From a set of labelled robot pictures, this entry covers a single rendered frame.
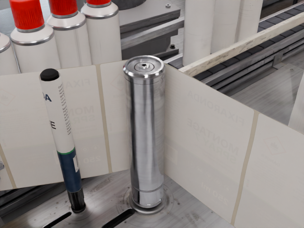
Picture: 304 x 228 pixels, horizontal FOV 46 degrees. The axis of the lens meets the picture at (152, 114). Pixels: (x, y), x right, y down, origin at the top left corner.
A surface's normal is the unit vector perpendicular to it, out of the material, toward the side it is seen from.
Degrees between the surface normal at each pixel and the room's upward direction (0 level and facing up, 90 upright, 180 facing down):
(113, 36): 90
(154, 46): 90
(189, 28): 90
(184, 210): 0
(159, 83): 90
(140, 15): 5
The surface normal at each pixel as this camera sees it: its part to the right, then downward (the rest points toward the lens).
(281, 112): -0.01, -0.79
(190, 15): -0.63, 0.48
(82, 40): 0.78, 0.38
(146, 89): 0.10, 0.62
